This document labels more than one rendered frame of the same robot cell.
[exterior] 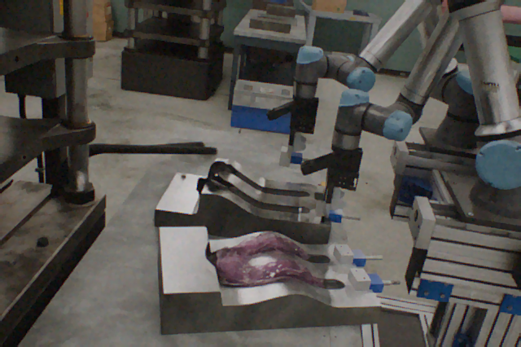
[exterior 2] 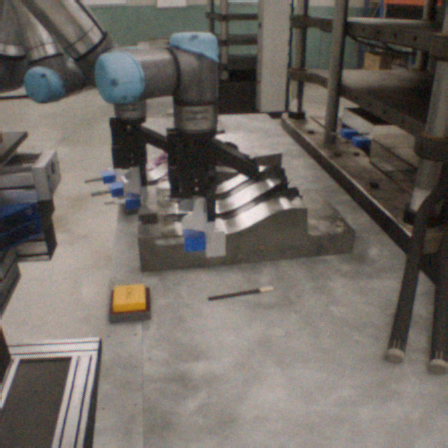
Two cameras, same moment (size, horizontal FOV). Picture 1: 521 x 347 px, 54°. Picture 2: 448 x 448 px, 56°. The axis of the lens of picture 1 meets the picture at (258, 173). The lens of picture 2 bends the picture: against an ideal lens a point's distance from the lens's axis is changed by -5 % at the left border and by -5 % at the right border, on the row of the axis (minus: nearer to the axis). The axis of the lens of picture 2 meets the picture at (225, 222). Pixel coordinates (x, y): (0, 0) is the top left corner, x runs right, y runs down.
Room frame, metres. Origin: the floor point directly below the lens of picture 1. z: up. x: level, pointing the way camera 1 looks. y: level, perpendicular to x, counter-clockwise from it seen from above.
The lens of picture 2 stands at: (2.34, -0.20, 1.35)
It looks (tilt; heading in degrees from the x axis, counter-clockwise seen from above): 28 degrees down; 169
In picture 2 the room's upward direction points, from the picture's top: straight up
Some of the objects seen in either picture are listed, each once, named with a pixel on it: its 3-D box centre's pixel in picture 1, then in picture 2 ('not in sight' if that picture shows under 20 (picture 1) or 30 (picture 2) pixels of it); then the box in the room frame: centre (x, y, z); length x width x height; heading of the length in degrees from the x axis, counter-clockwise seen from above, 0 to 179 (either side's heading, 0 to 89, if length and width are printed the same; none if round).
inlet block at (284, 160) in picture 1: (299, 158); (189, 239); (1.62, -0.13, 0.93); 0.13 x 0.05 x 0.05; 88
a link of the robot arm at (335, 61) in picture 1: (339, 68); (132, 74); (1.65, -0.21, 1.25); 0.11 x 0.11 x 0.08; 24
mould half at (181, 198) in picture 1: (247, 199); (241, 211); (1.40, 0.02, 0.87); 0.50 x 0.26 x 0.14; 88
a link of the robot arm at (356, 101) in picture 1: (352, 112); not in sight; (1.32, -0.23, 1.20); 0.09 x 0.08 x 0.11; 58
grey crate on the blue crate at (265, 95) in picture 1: (266, 95); not in sight; (4.72, 0.03, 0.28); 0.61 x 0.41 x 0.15; 89
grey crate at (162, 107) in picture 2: not in sight; (172, 107); (-2.19, 0.14, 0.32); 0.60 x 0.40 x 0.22; 94
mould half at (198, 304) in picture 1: (264, 274); (193, 167); (1.03, -0.05, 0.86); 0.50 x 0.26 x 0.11; 105
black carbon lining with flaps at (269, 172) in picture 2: (253, 186); (234, 192); (1.38, 0.01, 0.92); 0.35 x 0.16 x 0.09; 88
